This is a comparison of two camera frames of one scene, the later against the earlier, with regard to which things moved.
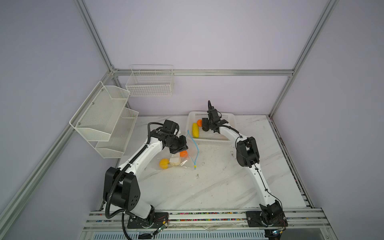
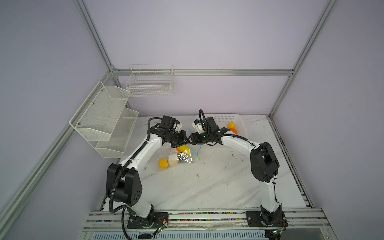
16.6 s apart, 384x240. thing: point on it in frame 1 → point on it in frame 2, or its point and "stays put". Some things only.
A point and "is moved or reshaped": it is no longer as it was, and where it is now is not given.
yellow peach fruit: x=164 y=163 stays put
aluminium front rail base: x=302 y=224 stays put
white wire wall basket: x=151 y=80 stays put
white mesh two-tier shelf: x=102 y=119 stays put
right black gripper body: x=207 y=123 → x=201 y=138
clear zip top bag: x=187 y=159 is moved or reshaped
